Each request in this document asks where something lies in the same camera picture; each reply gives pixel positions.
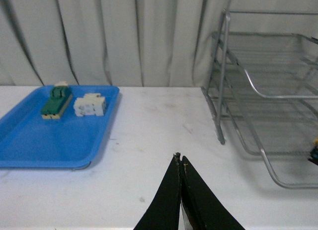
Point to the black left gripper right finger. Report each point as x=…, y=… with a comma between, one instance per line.
x=201, y=208

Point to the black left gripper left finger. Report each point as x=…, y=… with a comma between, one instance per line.
x=163, y=212

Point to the yellow blue black object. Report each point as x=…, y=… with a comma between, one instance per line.
x=314, y=153

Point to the silver three-tier mesh rack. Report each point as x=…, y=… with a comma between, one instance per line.
x=266, y=84

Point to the green and yellow button block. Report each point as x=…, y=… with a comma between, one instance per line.
x=60, y=97

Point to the blue plastic tray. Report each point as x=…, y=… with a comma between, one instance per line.
x=28, y=140

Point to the grey curtain backdrop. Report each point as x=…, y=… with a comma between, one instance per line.
x=116, y=42

